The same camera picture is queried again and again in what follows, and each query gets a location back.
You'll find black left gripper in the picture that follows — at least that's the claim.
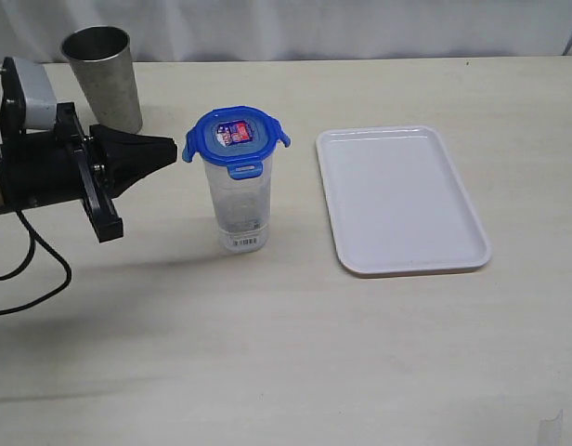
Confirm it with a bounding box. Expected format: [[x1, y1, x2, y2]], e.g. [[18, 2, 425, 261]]
[[0, 57, 177, 243]]

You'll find stainless steel tumbler cup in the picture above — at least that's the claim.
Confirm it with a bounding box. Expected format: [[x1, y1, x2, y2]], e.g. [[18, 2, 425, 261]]
[[61, 25, 143, 134]]

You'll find blue plastic container lid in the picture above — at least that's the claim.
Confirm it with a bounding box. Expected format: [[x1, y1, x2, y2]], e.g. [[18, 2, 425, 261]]
[[182, 106, 292, 180]]

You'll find tall clear plastic container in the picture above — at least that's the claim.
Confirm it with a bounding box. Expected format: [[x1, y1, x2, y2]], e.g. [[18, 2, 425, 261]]
[[203, 156, 273, 254]]

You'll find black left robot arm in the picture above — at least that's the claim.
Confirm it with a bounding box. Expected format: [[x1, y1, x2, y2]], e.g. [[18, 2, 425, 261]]
[[0, 57, 177, 243]]

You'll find white backdrop curtain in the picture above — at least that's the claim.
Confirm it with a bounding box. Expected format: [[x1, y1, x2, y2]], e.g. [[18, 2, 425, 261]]
[[0, 1, 572, 62]]

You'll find white rectangular plastic tray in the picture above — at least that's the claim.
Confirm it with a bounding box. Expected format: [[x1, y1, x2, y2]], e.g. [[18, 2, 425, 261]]
[[316, 125, 492, 277]]

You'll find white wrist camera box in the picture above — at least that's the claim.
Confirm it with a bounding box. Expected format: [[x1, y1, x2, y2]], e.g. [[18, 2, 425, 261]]
[[13, 57, 57, 130]]

